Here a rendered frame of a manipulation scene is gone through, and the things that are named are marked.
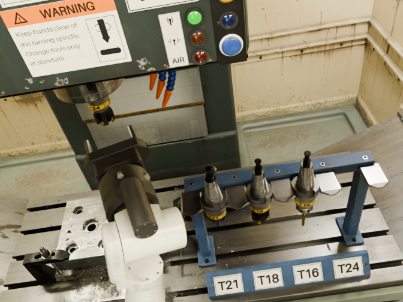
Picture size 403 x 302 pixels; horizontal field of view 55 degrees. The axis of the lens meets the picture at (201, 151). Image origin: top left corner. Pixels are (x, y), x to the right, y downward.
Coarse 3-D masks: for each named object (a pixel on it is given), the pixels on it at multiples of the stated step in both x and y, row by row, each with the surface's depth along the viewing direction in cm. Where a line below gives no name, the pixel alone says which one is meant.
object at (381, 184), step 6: (360, 168) 94; (366, 168) 94; (372, 168) 93; (378, 168) 93; (366, 174) 92; (372, 174) 92; (378, 174) 92; (384, 174) 92; (366, 180) 91; (372, 180) 91; (378, 180) 90; (384, 180) 90; (372, 186) 90; (378, 186) 90
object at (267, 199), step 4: (268, 184) 93; (248, 188) 93; (248, 192) 92; (268, 192) 91; (272, 192) 91; (248, 196) 91; (252, 196) 91; (268, 196) 91; (252, 200) 91; (256, 200) 90; (260, 200) 91; (264, 200) 91; (268, 200) 91; (252, 204) 92; (256, 204) 92; (260, 204) 92; (268, 204) 92
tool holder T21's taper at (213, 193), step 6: (204, 180) 88; (216, 180) 88; (204, 186) 89; (210, 186) 88; (216, 186) 88; (204, 192) 90; (210, 192) 89; (216, 192) 89; (204, 198) 92; (210, 198) 90; (216, 198) 90; (210, 204) 91
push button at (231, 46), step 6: (222, 42) 58; (228, 42) 57; (234, 42) 57; (240, 42) 58; (222, 48) 58; (228, 48) 58; (234, 48) 58; (240, 48) 58; (228, 54) 59; (234, 54) 59
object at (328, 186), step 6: (318, 174) 94; (324, 174) 94; (330, 174) 94; (318, 180) 93; (324, 180) 93; (330, 180) 92; (336, 180) 92; (324, 186) 91; (330, 186) 91; (336, 186) 91; (324, 192) 90; (330, 192) 90; (336, 192) 90
